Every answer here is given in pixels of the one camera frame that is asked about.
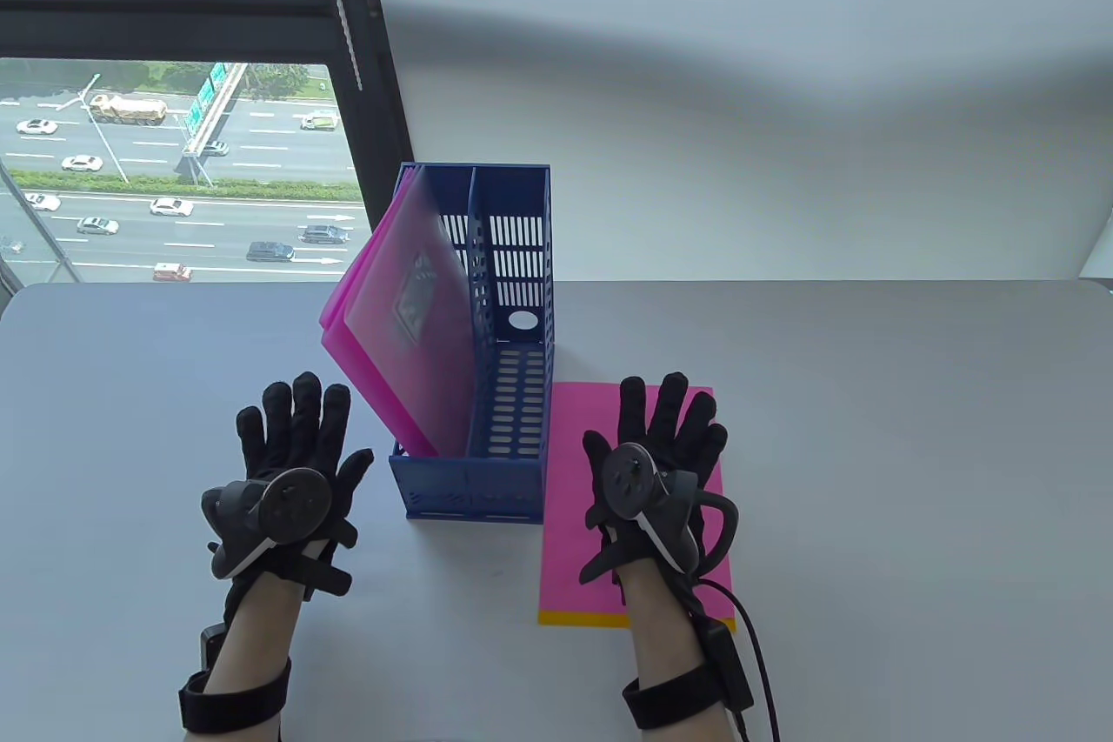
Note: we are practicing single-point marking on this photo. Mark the pink cardstock sheet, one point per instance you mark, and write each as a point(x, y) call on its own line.
point(565, 533)

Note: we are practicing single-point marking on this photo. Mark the pink L-shaped folder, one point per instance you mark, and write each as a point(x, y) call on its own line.
point(335, 307)
point(343, 350)

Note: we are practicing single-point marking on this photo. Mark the person's right forearm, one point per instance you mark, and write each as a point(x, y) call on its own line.
point(669, 646)

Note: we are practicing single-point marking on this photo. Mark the black forearm battery box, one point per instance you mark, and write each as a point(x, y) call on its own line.
point(730, 664)

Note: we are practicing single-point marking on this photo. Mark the person's right hand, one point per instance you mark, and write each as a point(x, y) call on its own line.
point(669, 429)

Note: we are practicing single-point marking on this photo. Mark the small black forearm box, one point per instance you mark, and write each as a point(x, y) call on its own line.
point(209, 646)

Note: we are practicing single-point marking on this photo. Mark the yellow cardstock sheet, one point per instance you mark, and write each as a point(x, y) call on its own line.
point(583, 619)

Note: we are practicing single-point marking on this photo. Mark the frosted clear L-shaped folder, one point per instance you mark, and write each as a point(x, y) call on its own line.
point(426, 359)

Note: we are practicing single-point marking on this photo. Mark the grey diagonal window bar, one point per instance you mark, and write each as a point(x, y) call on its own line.
point(35, 220)

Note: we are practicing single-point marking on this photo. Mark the person's left forearm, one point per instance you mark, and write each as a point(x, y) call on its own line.
point(261, 646)

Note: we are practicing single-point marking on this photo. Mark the grey white hand controller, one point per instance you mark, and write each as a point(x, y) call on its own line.
point(278, 507)
point(635, 481)

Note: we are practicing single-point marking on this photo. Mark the blue plastic file holder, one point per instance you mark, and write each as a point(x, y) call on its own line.
point(513, 429)

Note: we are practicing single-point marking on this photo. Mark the person's left hand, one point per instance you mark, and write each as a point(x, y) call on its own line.
point(296, 446)

